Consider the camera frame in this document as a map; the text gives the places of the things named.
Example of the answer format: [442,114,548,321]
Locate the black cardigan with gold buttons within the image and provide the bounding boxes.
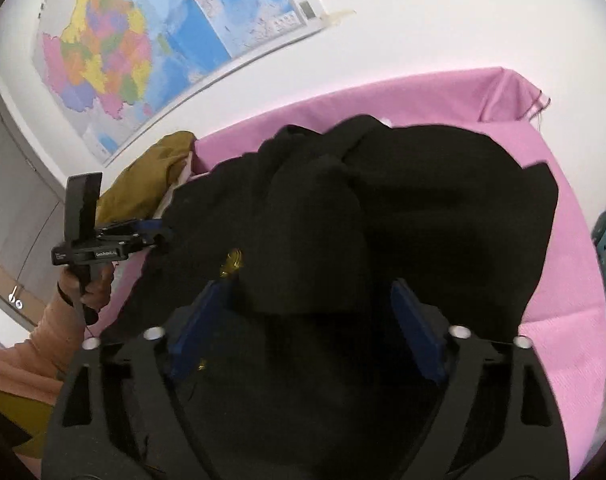
[100,114,559,480]

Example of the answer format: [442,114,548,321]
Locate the left forearm pink sleeve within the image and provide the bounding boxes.
[0,292,85,406]

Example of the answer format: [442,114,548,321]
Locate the person's left hand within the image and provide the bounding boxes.
[58,263,114,312]

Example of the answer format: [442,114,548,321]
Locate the mustard yellow garment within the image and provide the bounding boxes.
[96,131,196,226]

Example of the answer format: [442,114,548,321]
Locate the grey door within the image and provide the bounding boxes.
[0,93,64,330]

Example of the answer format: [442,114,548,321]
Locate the pink bed sheet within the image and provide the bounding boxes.
[84,66,606,480]

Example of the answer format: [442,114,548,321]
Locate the colourful wall map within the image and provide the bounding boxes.
[33,0,323,164]

